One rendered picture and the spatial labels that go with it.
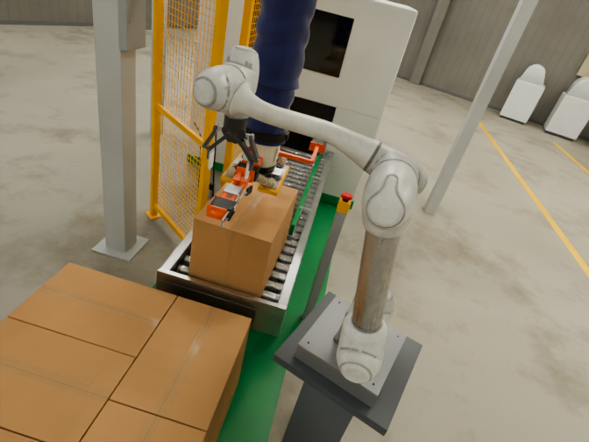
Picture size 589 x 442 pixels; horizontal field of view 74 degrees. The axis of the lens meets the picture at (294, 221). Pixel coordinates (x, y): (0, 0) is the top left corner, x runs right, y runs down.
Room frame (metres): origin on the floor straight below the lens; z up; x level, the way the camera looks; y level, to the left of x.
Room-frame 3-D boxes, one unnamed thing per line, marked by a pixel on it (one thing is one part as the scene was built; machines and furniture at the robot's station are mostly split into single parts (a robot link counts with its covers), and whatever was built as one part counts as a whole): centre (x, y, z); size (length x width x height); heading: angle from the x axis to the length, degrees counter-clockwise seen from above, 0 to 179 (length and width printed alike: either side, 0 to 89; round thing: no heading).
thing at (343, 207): (2.02, -0.26, 0.50); 0.07 x 0.07 x 1.00; 86
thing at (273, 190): (1.81, 0.16, 1.14); 0.34 x 0.10 x 0.05; 178
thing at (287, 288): (2.62, -0.12, 0.50); 2.31 x 0.05 x 0.19; 176
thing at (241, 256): (1.82, 0.25, 0.75); 0.60 x 0.40 x 0.40; 175
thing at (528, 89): (10.93, -4.94, 0.69); 0.70 x 0.60 x 1.39; 66
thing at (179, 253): (2.66, 0.53, 0.50); 2.31 x 0.05 x 0.19; 176
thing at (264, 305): (1.47, 0.28, 0.58); 0.70 x 0.03 x 0.06; 86
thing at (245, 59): (1.22, 0.27, 1.74); 0.13 x 0.11 x 0.16; 169
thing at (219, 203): (1.22, 0.28, 1.25); 0.08 x 0.07 x 0.05; 178
